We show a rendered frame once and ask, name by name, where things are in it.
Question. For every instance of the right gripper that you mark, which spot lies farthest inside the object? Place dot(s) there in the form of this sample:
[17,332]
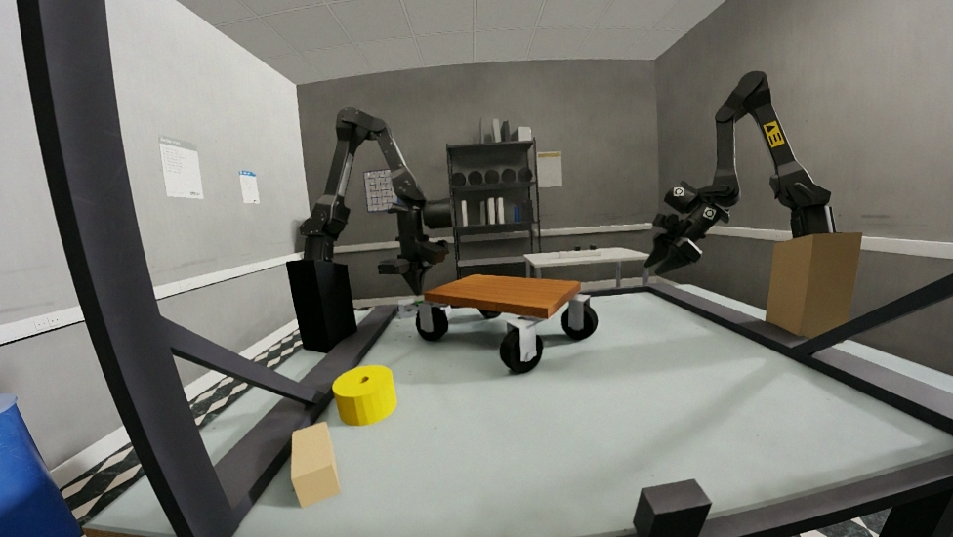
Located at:
[676,257]

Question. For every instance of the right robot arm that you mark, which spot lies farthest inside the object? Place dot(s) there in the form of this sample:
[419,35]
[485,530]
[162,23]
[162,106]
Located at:
[792,185]

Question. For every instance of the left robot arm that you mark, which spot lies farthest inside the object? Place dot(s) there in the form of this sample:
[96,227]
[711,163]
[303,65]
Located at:
[329,213]

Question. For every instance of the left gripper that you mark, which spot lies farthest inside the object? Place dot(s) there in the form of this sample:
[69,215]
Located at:
[395,266]

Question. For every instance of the yellow short cylinder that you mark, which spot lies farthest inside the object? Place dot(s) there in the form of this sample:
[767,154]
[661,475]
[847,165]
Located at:
[369,402]

